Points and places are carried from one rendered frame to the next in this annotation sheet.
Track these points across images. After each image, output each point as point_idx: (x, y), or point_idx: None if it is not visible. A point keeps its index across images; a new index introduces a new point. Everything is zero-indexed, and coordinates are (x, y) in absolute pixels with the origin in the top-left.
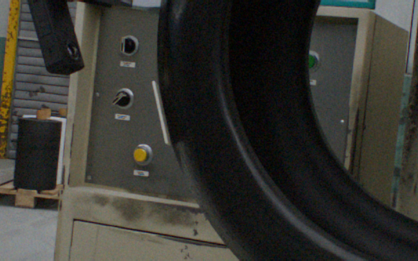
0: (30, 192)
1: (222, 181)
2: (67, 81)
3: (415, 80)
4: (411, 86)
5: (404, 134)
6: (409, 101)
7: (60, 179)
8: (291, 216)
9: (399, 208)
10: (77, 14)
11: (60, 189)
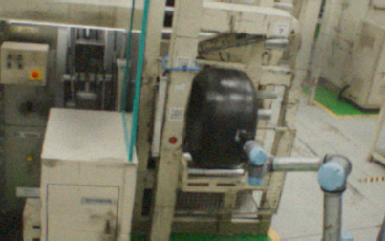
0: None
1: None
2: None
3: (185, 125)
4: (184, 127)
5: (182, 137)
6: (184, 130)
7: (130, 231)
8: None
9: (181, 151)
10: (136, 171)
11: (129, 235)
